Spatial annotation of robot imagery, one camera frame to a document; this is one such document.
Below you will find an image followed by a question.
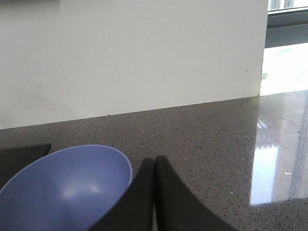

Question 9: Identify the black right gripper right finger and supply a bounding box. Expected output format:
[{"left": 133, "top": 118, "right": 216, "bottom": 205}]
[{"left": 155, "top": 155, "right": 235, "bottom": 231}]

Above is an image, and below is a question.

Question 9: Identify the dark window frame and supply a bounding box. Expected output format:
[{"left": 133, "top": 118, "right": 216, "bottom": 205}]
[{"left": 265, "top": 0, "right": 308, "bottom": 48}]

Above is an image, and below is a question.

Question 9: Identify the black glass gas cooktop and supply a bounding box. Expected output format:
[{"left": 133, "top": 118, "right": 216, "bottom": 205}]
[{"left": 0, "top": 143, "right": 51, "bottom": 189}]

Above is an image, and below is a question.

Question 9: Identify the light blue bowl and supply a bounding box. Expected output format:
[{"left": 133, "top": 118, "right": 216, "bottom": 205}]
[{"left": 0, "top": 144, "right": 132, "bottom": 231}]

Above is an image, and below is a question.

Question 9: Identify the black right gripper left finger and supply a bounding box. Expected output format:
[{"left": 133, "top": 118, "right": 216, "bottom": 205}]
[{"left": 89, "top": 158, "right": 154, "bottom": 231}]

